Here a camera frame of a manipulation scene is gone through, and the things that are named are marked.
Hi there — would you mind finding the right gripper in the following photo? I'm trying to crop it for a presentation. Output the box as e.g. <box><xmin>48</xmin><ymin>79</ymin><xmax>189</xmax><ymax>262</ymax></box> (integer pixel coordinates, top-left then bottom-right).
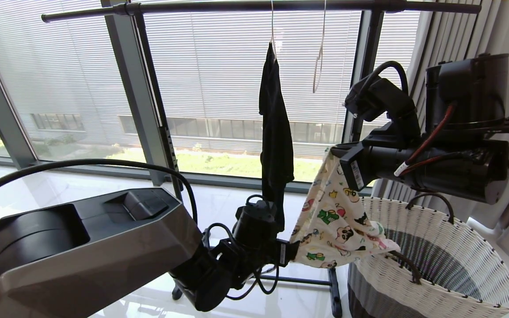
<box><xmin>330</xmin><ymin>139</ymin><xmax>509</xmax><ymax>205</ymax></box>

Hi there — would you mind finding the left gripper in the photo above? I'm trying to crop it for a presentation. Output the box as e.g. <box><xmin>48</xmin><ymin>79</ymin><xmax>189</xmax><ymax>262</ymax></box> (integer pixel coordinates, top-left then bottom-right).
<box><xmin>276</xmin><ymin>240</ymin><xmax>301</xmax><ymax>269</ymax></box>

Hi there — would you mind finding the cream printed garment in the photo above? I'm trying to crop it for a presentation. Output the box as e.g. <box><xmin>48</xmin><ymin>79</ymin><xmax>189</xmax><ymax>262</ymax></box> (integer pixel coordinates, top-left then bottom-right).
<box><xmin>289</xmin><ymin>148</ymin><xmax>401</xmax><ymax>270</ymax></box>

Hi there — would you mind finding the black garment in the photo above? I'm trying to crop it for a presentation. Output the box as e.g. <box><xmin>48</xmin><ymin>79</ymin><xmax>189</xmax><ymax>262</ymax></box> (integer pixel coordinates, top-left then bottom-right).
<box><xmin>258</xmin><ymin>41</ymin><xmax>296</xmax><ymax>233</ymax></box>

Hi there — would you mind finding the pink clothes hanger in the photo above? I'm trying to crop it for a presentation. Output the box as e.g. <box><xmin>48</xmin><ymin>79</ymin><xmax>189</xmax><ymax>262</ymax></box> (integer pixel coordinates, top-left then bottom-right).
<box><xmin>269</xmin><ymin>0</ymin><xmax>279</xmax><ymax>60</ymax></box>
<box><xmin>311</xmin><ymin>0</ymin><xmax>327</xmax><ymax>94</ymax></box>

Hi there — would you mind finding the white laundry basket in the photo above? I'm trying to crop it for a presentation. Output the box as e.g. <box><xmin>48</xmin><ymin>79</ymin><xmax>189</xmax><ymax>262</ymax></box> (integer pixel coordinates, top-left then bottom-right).
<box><xmin>346</xmin><ymin>191</ymin><xmax>509</xmax><ymax>318</ymax></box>

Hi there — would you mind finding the black clothes rack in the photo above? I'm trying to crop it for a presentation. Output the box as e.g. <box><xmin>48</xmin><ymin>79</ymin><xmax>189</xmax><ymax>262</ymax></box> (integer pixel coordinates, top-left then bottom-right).
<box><xmin>41</xmin><ymin>0</ymin><xmax>482</xmax><ymax>318</ymax></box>

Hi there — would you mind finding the beige curtain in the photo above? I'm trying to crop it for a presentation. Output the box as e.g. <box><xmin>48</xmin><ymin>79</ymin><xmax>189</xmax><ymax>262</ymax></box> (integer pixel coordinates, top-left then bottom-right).
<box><xmin>372</xmin><ymin>0</ymin><xmax>509</xmax><ymax>230</ymax></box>

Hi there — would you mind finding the window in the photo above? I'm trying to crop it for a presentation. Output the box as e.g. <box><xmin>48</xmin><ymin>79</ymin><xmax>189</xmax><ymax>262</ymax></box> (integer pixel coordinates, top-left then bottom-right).
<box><xmin>0</xmin><ymin>0</ymin><xmax>423</xmax><ymax>195</ymax></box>

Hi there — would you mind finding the black cable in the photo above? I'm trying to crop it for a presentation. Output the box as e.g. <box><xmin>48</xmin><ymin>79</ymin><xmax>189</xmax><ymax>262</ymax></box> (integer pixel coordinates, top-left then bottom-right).
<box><xmin>360</xmin><ymin>60</ymin><xmax>410</xmax><ymax>113</ymax></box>
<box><xmin>0</xmin><ymin>158</ymin><xmax>199</xmax><ymax>224</ymax></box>

